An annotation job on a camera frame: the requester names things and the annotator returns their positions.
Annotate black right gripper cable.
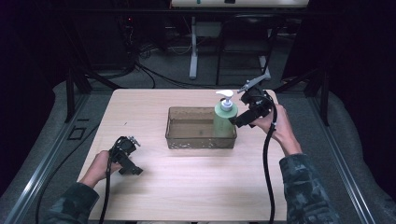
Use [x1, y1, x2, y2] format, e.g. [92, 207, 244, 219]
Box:
[262, 91, 279, 224]

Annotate aluminium floor rail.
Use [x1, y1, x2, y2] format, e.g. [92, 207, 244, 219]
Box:
[0, 92, 92, 224]
[306, 92, 378, 224]

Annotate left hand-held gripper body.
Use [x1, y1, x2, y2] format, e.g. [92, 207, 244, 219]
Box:
[108, 135, 142, 165]

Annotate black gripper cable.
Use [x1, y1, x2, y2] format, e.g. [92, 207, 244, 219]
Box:
[98, 136, 127, 224]
[262, 91, 279, 224]

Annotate black floor cables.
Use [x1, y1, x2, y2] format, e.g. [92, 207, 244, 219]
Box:
[132, 60, 247, 91]

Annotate person's right hand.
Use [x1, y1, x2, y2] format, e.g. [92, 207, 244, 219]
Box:
[249, 103, 304, 157]

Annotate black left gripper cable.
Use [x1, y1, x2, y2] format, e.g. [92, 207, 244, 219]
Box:
[98, 136, 127, 224]

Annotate person's left hand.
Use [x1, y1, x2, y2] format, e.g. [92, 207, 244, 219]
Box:
[78, 150, 123, 189]

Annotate white desk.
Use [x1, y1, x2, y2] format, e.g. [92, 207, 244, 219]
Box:
[170, 0, 310, 81]

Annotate black equipment cabinet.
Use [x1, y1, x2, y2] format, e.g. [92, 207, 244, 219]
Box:
[83, 8, 134, 72]

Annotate green pump bottle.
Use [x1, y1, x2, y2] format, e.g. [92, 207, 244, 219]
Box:
[212, 89, 239, 139]

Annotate black metal stand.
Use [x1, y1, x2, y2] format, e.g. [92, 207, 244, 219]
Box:
[273, 65, 331, 127]
[63, 64, 124, 124]

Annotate clear brown plastic bin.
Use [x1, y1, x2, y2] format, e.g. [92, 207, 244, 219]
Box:
[164, 105, 238, 150]

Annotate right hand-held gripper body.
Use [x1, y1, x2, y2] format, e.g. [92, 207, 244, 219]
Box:
[236, 73, 276, 119]

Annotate black chair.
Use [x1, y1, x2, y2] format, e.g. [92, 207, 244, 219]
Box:
[215, 12, 283, 87]

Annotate thin black floor cable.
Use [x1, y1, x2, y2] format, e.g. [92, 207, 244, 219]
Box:
[34, 122, 101, 224]

